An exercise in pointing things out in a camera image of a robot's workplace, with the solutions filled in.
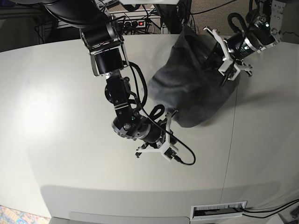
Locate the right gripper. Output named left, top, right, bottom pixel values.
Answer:
left=135, top=112, right=177, bottom=158

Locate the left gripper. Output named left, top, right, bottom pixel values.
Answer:
left=202, top=26, right=252, bottom=76

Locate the grey T-shirt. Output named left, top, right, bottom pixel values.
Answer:
left=148, top=26, right=240, bottom=128

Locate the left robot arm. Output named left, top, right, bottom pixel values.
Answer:
left=203, top=0, right=291, bottom=81

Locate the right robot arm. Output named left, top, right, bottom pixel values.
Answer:
left=41, top=0, right=178, bottom=160

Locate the black power strip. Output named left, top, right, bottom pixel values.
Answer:
left=119, top=21, right=146, bottom=29

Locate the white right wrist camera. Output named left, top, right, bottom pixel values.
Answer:
left=162, top=147, right=178, bottom=161

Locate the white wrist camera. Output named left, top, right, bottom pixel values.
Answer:
left=162, top=147, right=178, bottom=161
left=224, top=64, right=240, bottom=81

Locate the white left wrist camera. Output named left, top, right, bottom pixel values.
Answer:
left=224, top=64, right=240, bottom=81

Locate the black camera cable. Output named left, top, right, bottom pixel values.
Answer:
left=221, top=10, right=260, bottom=87
left=130, top=62, right=196, bottom=166

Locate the white table leg post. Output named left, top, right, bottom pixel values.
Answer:
left=160, top=16, right=169, bottom=35

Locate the white cable grommet tray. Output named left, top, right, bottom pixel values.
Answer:
left=190, top=201, right=248, bottom=221

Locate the black cable pair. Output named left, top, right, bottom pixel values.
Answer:
left=240, top=198, right=299, bottom=218

